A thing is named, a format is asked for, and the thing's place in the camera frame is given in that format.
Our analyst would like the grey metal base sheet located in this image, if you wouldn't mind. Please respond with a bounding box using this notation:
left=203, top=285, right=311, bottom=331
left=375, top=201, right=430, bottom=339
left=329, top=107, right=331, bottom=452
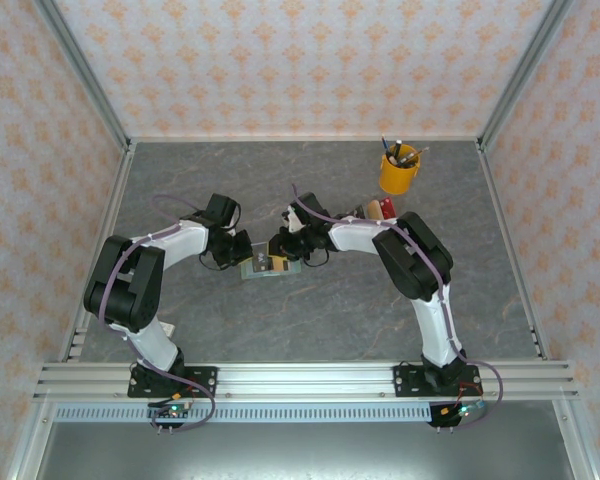
left=34, top=422, right=581, bottom=480

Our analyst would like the yellow pen cup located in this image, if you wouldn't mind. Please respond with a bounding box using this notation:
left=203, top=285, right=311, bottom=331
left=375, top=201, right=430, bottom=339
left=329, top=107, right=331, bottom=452
left=378, top=149, right=422, bottom=196

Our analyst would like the aluminium table edge rail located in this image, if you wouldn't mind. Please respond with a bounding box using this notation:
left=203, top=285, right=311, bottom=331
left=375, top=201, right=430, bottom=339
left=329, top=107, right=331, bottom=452
left=476, top=141, right=552, bottom=362
left=57, top=142, right=137, bottom=364

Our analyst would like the aluminium frame leg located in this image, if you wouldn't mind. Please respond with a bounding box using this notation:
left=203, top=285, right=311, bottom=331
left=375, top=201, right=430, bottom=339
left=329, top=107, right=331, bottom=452
left=552, top=399, right=600, bottom=480
left=4, top=399, right=56, bottom=480

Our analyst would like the aluminium frame post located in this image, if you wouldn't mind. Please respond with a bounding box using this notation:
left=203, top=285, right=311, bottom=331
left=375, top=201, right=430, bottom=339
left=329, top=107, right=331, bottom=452
left=32, top=0, right=134, bottom=151
left=477, top=0, right=574, bottom=146

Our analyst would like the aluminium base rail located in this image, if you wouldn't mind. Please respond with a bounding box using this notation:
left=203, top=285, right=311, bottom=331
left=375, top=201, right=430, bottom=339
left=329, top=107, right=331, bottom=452
left=32, top=362, right=581, bottom=401

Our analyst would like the wooden red card rack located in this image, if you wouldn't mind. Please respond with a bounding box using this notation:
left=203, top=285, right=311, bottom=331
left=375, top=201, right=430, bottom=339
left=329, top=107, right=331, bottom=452
left=352, top=196, right=397, bottom=222

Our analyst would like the mint green card holder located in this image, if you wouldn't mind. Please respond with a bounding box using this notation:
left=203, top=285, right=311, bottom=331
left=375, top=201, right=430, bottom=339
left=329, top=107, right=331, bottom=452
left=239, top=242, right=304, bottom=281

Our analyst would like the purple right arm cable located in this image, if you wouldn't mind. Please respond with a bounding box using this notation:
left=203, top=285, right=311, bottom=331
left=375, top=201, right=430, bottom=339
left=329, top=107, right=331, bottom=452
left=290, top=183, right=505, bottom=431

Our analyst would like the white slotted cable duct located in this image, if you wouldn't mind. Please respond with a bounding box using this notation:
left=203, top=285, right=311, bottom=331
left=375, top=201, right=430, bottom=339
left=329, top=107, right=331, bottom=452
left=54, top=403, right=434, bottom=424

